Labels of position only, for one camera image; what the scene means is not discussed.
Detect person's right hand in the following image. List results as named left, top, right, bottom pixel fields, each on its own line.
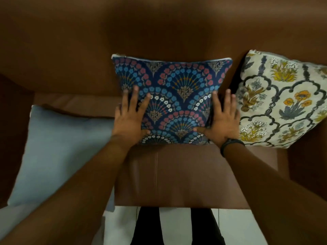
left=193, top=89, right=241, bottom=149

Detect person's left hand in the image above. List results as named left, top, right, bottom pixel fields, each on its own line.
left=111, top=86, right=152, bottom=151

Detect dark blue fan-patterned cushion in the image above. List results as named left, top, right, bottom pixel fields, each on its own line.
left=111, top=54, right=233, bottom=146

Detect person's right forearm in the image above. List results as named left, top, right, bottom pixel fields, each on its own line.
left=223, top=143, right=327, bottom=245

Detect person's left forearm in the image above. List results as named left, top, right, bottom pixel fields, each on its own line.
left=0, top=136, right=133, bottom=245

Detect black wristband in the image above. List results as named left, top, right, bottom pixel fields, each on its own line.
left=220, top=138, right=245, bottom=158

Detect white floral cushion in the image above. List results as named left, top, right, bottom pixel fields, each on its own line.
left=235, top=50, right=327, bottom=149

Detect brown leather sofa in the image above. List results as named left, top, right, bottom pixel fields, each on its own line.
left=0, top=0, right=327, bottom=210

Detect plain light blue cushion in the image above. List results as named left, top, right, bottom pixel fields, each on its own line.
left=7, top=104, right=116, bottom=213

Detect person's black trousers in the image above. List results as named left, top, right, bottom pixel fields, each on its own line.
left=130, top=207, right=227, bottom=245

